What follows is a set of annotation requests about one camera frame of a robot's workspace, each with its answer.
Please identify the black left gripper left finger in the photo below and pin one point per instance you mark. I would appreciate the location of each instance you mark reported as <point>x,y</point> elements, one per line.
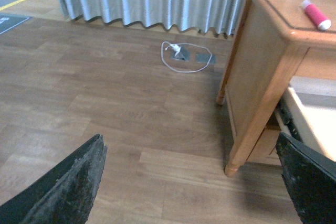
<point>66,193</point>

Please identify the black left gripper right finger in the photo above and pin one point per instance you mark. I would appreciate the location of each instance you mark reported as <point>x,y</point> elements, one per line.
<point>309,178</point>

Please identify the wooden drawer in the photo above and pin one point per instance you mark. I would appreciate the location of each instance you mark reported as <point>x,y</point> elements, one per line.
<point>306,111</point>

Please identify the pink marker with white cap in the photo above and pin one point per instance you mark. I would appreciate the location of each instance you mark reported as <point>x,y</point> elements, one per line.
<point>318,18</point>

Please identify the wooden nightstand cabinet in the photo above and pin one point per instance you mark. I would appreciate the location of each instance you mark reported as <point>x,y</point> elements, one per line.
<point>275,40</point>

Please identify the closed grey floor socket plate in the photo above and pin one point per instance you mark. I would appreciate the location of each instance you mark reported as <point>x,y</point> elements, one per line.
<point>206,58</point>

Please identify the open grey floor socket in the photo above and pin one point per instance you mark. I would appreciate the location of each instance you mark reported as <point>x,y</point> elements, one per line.
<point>182,55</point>

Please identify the grey floor sign mat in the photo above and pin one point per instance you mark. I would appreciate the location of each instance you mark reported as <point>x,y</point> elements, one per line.
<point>9,21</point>

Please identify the white plug in floor socket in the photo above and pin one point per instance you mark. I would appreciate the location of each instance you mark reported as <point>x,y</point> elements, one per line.
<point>176,48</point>

